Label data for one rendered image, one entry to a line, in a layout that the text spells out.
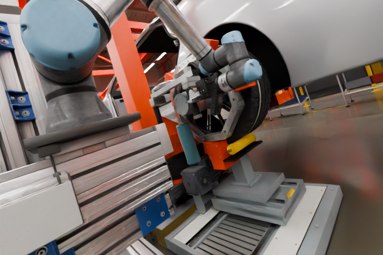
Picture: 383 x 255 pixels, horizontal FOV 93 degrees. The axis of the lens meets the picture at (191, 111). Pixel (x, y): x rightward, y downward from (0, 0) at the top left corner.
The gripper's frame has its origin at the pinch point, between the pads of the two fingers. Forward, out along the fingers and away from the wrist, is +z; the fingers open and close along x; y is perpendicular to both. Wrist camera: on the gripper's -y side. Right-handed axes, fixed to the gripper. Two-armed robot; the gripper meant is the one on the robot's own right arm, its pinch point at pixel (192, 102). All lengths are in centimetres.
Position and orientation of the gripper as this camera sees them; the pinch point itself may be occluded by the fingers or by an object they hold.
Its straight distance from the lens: 88.0
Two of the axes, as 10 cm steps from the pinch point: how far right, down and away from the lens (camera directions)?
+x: -7.1, 2.1, -6.7
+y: -3.1, -9.5, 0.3
